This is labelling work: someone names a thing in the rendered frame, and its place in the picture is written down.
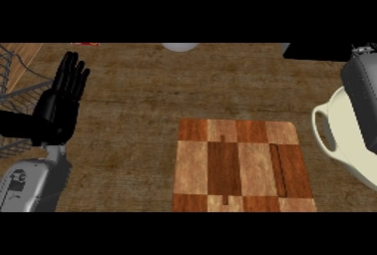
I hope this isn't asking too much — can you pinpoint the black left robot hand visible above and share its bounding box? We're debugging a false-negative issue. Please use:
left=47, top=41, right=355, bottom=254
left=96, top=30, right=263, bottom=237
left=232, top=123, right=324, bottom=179
left=0, top=51, right=93, bottom=147

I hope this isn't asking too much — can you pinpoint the checkered wooden cutting board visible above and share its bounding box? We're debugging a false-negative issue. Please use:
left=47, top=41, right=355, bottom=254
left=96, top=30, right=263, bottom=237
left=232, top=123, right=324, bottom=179
left=171, top=118, right=318, bottom=213

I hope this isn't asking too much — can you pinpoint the pale wooden panel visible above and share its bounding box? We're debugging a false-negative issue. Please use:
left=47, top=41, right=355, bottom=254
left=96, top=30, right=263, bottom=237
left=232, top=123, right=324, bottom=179
left=0, top=42, right=46, bottom=95

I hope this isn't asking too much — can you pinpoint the white round object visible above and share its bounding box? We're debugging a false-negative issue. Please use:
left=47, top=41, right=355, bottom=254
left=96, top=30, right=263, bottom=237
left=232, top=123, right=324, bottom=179
left=161, top=42, right=199, bottom=54

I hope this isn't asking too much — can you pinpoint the black appliance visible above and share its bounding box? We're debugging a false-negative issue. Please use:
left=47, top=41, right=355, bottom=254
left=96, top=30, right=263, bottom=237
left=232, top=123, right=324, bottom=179
left=281, top=42, right=353, bottom=63

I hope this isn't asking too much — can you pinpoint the dark wire basket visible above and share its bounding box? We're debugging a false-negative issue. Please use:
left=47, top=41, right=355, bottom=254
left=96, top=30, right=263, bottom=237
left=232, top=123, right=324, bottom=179
left=0, top=43, right=56, bottom=159

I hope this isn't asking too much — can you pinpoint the cream pot with handle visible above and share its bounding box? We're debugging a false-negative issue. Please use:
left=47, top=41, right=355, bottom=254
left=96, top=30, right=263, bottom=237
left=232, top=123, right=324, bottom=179
left=310, top=85, right=377, bottom=192

